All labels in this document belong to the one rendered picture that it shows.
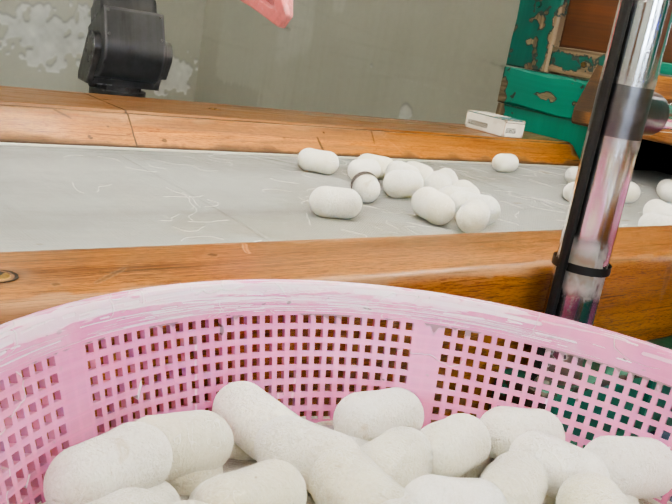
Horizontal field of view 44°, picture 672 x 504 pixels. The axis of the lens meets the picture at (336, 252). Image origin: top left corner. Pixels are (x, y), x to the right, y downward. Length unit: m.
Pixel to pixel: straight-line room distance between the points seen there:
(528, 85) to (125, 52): 0.50
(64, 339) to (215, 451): 0.05
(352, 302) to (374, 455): 0.07
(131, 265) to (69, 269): 0.02
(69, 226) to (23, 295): 0.17
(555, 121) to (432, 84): 1.14
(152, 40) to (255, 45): 1.80
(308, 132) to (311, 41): 1.79
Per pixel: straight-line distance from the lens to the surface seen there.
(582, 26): 1.10
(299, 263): 0.32
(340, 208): 0.51
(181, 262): 0.30
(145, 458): 0.22
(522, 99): 1.12
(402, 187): 0.61
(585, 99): 1.00
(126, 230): 0.43
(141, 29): 0.95
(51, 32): 2.71
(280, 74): 2.64
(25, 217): 0.44
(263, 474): 0.22
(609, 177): 0.38
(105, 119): 0.66
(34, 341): 0.23
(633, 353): 0.30
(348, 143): 0.78
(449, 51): 2.18
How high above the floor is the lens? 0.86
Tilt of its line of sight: 15 degrees down
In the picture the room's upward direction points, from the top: 10 degrees clockwise
